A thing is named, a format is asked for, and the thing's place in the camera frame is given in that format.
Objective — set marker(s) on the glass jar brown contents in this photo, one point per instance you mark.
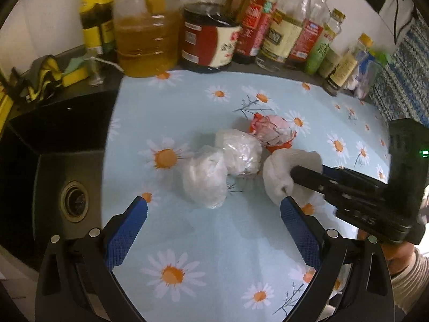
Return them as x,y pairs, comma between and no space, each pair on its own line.
329,63

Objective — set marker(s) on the clear bag of white tissue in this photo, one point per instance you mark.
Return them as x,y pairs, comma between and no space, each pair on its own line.
205,177

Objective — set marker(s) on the person's right hand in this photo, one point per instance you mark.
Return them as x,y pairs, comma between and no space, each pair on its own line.
398,256

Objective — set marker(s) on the yellow box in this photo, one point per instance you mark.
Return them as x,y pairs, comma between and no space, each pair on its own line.
6,104

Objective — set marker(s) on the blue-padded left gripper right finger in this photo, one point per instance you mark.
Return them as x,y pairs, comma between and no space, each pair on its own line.
368,292

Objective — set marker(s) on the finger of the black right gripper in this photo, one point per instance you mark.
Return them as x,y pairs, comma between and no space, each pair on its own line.
325,182

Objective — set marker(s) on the daisy print blue tablecloth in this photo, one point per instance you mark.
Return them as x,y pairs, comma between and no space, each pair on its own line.
236,262

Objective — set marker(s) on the green yellow label bottle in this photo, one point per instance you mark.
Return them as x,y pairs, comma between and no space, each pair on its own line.
96,17

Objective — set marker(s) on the steel soap dispenser pump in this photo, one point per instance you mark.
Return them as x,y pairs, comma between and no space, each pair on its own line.
92,61

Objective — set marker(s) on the blue patterned knit fabric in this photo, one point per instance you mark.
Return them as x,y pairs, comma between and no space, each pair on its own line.
400,91

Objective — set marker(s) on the white cloth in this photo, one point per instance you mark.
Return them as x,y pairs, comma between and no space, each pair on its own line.
276,174

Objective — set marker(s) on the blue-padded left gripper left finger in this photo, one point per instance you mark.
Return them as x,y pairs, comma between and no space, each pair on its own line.
76,280

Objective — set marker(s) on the blue white salt bag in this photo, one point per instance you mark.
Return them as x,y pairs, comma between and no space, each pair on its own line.
363,77

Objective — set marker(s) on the small sesame oil bottle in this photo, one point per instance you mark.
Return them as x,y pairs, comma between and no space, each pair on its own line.
334,82

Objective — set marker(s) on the clear bottle red label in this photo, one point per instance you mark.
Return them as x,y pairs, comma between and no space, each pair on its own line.
311,30

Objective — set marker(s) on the green label pepper oil bottle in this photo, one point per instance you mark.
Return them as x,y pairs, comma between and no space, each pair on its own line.
332,28

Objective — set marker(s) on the soy sauce jug red label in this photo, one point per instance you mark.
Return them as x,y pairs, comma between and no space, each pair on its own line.
209,34

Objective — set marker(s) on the clear bottle cream label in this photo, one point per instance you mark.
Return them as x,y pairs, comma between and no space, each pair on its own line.
285,28

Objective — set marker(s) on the yellow black cloth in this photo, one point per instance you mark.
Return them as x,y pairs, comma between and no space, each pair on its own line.
44,79

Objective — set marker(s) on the large cooking oil jug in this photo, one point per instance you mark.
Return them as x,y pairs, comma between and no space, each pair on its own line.
147,35

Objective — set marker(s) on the black kitchen sink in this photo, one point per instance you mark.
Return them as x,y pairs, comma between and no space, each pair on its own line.
51,174

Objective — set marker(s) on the red label vinegar bottle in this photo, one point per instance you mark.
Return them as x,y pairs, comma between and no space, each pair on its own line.
256,21

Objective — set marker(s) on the cream knit right sleeve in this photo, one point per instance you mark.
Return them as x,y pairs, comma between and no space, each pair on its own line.
410,284

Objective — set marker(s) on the yellow green sponge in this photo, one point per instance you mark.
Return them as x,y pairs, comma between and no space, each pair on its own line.
75,72

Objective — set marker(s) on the red wrapper trash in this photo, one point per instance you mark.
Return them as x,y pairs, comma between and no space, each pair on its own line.
273,131

